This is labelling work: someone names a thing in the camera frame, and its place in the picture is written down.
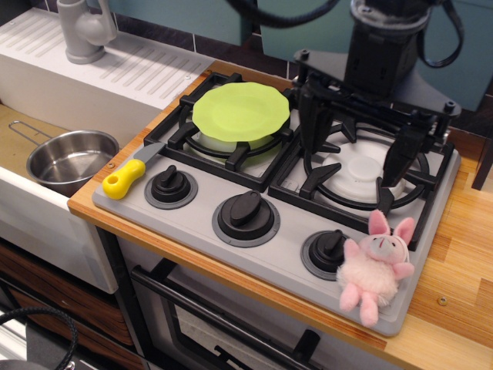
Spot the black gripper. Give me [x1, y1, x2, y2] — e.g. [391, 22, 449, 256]
[293, 49, 461, 188]

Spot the pink stuffed rabbit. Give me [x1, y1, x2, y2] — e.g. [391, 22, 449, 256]
[336, 210, 415, 328]

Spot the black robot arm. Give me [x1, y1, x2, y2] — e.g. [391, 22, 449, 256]
[294, 1, 464, 187]

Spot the black left burner grate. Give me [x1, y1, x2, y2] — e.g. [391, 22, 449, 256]
[144, 72, 300, 193]

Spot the green plastic plate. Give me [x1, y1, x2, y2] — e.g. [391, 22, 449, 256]
[192, 82, 290, 142]

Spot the grey toy stove top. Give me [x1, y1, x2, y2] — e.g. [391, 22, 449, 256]
[92, 72, 461, 336]

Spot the black right stove knob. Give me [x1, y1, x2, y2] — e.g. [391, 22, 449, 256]
[300, 230, 348, 281]

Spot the black stove knob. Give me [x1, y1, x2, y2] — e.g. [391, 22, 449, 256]
[300, 230, 348, 281]
[144, 165, 198, 210]
[212, 190, 280, 248]

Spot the black middle stove knob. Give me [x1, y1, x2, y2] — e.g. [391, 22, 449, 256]
[212, 190, 280, 248]

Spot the black left stove knob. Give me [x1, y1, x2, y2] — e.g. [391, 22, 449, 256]
[144, 165, 198, 210]

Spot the toy oven door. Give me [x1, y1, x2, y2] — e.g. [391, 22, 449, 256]
[130, 260, 350, 369]

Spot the grey toy faucet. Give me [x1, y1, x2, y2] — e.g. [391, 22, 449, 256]
[57, 1, 117, 65]

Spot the small steel saucepan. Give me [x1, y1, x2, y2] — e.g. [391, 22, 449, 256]
[8, 120, 119, 197]

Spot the white toy sink unit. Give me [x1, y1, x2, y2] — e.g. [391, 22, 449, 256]
[1, 8, 213, 294]

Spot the wooden drawer front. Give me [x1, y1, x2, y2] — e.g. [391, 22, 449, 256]
[1, 245, 133, 346]

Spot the black braided cable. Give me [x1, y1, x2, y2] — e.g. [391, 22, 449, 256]
[0, 0, 465, 370]

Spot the yellow handled toy knife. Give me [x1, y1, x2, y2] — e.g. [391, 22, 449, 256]
[102, 143, 165, 200]

